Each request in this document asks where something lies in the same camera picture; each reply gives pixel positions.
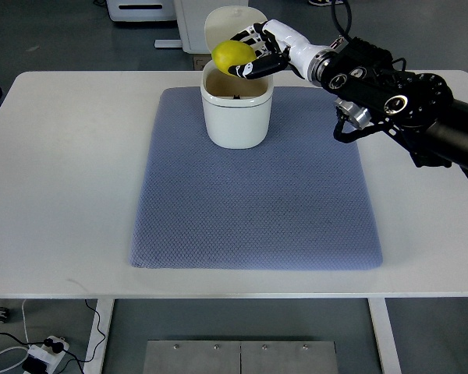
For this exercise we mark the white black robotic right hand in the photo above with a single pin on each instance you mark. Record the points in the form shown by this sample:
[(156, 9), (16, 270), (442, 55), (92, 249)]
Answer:
[(277, 47)]

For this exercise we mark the yellow lemon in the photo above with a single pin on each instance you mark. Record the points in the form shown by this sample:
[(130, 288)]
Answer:
[(232, 53)]

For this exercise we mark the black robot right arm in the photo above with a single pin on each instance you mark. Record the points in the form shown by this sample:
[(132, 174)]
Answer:
[(417, 110)]

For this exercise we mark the white trash bin open lid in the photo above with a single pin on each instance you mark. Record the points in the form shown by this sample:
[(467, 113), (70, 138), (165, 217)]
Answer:
[(236, 111)]

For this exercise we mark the white cabinet in background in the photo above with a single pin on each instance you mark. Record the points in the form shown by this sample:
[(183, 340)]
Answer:
[(191, 16)]

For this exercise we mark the blue grey mesh mat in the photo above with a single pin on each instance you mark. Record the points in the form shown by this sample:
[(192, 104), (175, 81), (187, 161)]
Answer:
[(296, 201)]

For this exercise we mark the white appliance with slot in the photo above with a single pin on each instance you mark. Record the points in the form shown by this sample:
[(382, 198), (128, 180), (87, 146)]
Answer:
[(141, 11)]

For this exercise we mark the white left table leg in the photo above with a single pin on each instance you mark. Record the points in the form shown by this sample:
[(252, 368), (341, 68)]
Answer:
[(98, 340)]

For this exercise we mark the white table leg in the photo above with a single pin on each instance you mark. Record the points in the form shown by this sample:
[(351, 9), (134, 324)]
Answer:
[(384, 337), (98, 340)]

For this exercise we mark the white right table leg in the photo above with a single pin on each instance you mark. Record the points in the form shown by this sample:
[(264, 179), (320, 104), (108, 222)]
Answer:
[(384, 337)]

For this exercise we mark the grey metal floor plate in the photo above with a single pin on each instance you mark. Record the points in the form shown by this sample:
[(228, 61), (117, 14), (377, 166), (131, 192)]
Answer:
[(232, 356)]

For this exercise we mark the white power strip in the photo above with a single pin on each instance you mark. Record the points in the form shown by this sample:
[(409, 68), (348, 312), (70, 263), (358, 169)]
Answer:
[(46, 358)]

